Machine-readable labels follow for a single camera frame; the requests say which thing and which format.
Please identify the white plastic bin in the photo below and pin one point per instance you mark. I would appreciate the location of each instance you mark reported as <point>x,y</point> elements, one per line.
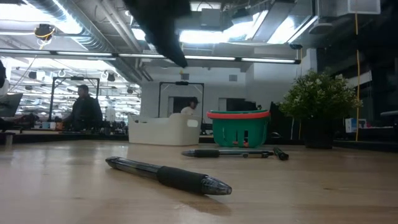
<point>164,130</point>

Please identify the black aluminium table frame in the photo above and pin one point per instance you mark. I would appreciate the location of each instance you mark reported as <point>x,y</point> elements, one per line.
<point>46,138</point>

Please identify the potted green plant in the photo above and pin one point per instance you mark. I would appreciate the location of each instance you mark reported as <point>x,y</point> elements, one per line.
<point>317,93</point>

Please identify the black retractable pen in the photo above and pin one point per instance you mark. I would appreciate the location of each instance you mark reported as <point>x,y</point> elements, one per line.
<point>183,180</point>
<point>205,153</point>
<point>281,154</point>

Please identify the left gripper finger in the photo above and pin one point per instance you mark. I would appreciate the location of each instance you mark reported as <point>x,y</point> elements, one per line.
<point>171,46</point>

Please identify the white ceiling unit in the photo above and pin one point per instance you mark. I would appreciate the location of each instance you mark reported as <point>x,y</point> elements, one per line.
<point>357,6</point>

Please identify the white and blue box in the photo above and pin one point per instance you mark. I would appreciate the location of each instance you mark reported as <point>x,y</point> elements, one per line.
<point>351,125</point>

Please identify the silver ceiling duct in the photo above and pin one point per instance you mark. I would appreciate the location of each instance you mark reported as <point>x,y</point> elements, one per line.
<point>49,7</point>

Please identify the dark computer monitor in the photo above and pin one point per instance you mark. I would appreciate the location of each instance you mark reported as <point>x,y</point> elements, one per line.
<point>9,104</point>

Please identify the long ceiling light bar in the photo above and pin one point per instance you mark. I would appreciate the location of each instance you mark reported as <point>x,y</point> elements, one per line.
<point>211,58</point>

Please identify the teal basket with orange rim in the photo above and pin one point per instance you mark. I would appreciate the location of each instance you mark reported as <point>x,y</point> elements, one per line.
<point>261,130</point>

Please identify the black background rig frame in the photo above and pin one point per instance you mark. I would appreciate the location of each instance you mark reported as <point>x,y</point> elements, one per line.
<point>52,93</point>
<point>182,83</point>

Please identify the person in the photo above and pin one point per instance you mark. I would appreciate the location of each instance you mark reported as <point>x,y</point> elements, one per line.
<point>85,109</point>
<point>189,109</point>

